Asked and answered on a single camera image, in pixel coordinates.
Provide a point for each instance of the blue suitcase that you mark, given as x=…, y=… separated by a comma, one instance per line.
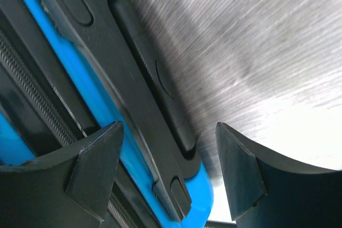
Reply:
x=70, y=68

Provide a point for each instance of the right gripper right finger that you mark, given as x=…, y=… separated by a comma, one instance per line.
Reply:
x=267, y=189

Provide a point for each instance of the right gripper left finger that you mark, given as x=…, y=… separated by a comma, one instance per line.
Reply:
x=69, y=187

